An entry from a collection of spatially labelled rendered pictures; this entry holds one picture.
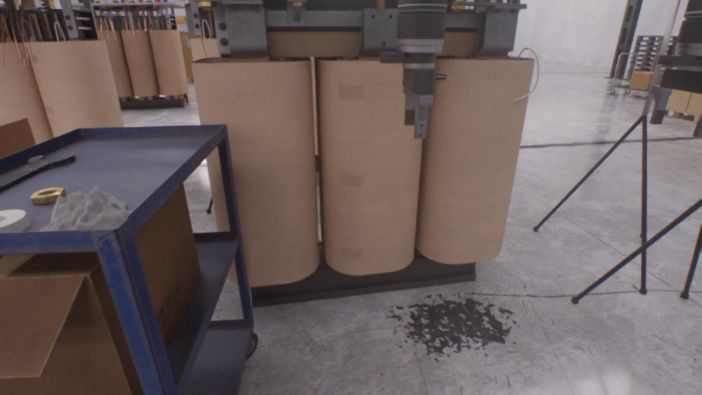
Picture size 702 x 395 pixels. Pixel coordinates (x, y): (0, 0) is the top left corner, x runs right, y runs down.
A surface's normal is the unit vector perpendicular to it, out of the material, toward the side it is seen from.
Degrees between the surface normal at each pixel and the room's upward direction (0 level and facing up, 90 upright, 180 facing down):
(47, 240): 90
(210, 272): 0
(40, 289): 26
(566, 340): 0
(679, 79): 90
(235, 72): 90
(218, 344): 0
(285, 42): 90
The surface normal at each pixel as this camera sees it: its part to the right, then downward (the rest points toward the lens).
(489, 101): 0.17, 0.37
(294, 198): 0.57, 0.30
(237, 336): 0.00, -0.93
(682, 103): -0.98, 0.07
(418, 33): -0.31, 0.35
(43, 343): 0.04, -0.68
